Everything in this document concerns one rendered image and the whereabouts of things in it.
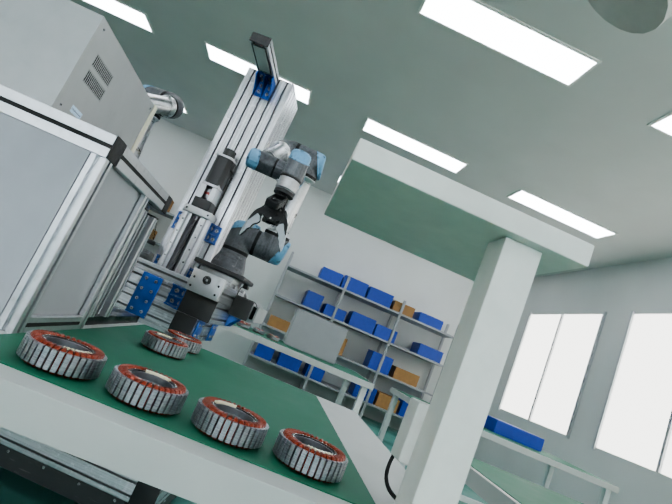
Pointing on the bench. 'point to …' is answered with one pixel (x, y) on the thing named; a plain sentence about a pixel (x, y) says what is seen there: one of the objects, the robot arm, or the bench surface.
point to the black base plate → (113, 317)
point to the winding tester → (72, 65)
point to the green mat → (310, 406)
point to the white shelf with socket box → (498, 231)
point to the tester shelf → (33, 115)
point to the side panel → (76, 252)
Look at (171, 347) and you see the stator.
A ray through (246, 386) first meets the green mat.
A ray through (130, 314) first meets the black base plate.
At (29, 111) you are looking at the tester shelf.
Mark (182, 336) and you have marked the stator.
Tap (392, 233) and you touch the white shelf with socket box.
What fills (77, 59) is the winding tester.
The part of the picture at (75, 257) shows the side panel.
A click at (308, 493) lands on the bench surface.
